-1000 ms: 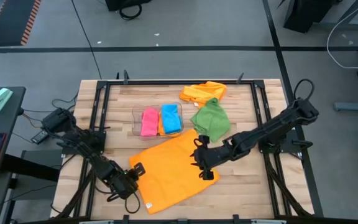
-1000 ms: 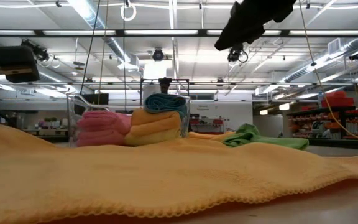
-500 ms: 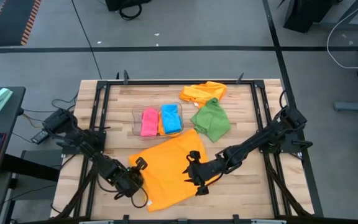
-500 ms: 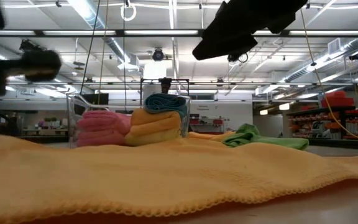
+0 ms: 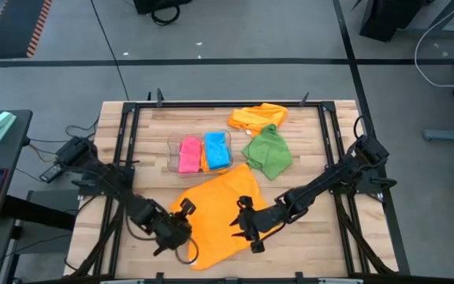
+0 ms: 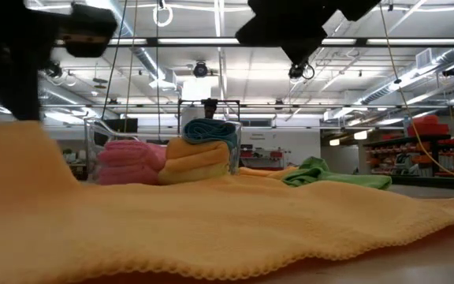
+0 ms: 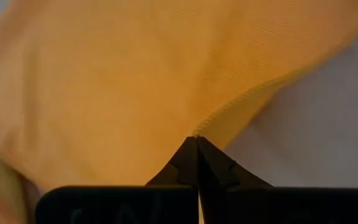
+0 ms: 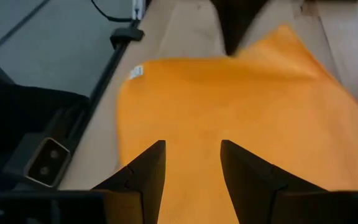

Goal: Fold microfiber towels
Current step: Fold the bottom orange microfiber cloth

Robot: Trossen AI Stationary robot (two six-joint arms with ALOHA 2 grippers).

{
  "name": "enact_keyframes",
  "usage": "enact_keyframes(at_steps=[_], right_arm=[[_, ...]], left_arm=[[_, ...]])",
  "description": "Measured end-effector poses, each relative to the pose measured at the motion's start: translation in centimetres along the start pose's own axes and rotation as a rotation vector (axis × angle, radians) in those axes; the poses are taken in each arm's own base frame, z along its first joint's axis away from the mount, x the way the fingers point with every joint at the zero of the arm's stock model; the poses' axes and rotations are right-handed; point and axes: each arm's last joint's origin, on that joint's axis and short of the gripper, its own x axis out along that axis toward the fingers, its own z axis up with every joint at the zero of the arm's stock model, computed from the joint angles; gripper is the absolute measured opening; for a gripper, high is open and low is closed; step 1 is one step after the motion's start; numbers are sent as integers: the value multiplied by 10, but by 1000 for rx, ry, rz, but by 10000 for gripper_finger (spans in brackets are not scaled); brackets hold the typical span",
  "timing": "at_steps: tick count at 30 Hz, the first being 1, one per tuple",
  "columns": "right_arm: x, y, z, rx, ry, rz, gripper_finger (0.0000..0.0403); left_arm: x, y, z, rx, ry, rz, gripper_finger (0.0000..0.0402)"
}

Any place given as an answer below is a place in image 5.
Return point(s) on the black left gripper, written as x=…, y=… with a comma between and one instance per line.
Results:
x=176, y=230

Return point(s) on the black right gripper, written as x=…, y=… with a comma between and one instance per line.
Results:
x=262, y=219

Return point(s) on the orange microfiber towel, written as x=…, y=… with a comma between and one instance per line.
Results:
x=203, y=161
x=215, y=213
x=258, y=116

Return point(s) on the pink microfiber towel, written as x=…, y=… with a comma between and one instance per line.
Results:
x=189, y=154

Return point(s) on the green microfiber towel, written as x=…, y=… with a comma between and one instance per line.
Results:
x=268, y=154

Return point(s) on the blue microfiber towel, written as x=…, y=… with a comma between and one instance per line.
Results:
x=216, y=150

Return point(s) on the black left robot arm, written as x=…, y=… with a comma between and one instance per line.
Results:
x=109, y=181

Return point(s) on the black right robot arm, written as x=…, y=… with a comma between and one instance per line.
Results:
x=329, y=177

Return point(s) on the clear plastic bin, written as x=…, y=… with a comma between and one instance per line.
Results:
x=173, y=152

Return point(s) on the black power adapter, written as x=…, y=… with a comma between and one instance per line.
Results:
x=49, y=173

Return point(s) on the black side desk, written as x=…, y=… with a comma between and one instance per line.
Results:
x=2, y=158

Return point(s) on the grey desk foot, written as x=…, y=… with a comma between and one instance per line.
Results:
x=451, y=135

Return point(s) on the black desk base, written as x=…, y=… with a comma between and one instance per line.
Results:
x=384, y=17

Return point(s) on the black floor mat orange edge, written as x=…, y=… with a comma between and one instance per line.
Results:
x=14, y=27

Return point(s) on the black metal table frame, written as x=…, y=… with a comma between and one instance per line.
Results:
x=227, y=104

